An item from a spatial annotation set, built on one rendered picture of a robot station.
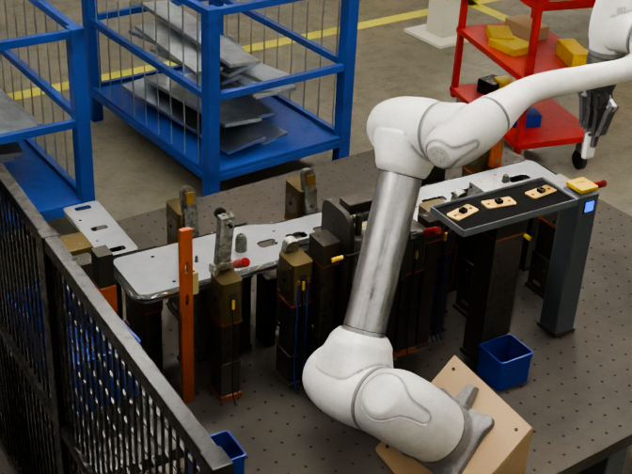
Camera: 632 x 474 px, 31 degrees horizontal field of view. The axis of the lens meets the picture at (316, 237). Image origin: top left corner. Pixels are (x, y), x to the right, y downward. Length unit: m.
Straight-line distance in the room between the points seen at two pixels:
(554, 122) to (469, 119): 3.34
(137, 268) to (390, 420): 0.80
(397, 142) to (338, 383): 0.56
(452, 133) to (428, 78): 4.28
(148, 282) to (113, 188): 2.59
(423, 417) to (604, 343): 0.94
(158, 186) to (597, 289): 2.52
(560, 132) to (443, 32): 1.82
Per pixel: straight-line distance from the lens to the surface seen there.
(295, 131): 5.49
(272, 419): 2.81
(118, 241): 2.94
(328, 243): 2.70
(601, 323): 3.32
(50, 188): 4.99
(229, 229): 2.62
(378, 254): 2.54
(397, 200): 2.54
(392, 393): 2.40
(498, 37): 5.73
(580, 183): 3.02
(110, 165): 5.55
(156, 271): 2.81
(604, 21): 2.81
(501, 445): 2.54
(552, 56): 5.68
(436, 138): 2.42
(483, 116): 2.46
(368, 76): 6.65
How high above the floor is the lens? 2.49
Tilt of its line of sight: 30 degrees down
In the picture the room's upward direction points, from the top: 3 degrees clockwise
